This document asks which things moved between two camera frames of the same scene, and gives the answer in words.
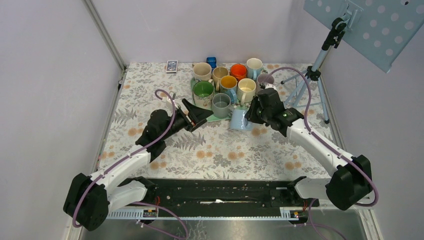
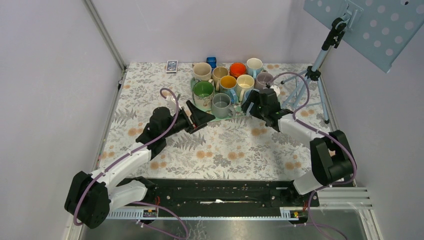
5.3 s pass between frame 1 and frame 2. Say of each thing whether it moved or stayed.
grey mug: stayed
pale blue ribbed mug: moved
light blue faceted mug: stayed
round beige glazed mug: stayed
